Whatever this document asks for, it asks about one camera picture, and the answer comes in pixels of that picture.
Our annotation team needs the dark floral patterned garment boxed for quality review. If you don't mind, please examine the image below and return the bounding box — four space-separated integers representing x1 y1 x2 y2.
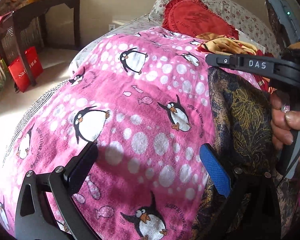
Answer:
192 67 300 239

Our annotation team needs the right hand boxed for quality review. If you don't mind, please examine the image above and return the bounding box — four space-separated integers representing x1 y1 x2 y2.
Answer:
270 90 300 150

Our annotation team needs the floral bed pillow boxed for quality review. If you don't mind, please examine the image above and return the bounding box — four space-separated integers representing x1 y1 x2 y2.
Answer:
149 0 281 57

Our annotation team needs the gold and red blanket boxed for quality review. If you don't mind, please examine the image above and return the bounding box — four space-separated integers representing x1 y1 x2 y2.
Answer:
195 32 274 93

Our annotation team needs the pink penguin blanket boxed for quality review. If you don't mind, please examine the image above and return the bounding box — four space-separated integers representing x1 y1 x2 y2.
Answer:
0 27 215 239

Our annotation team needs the red heart pillow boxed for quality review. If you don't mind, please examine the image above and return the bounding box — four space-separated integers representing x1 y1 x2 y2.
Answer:
162 0 238 39

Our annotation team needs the red paper bag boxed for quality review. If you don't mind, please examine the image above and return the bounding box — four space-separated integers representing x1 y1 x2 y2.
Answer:
7 45 44 93

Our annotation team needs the dark wooden side table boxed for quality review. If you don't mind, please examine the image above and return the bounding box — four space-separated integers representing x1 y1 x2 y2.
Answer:
0 0 82 86

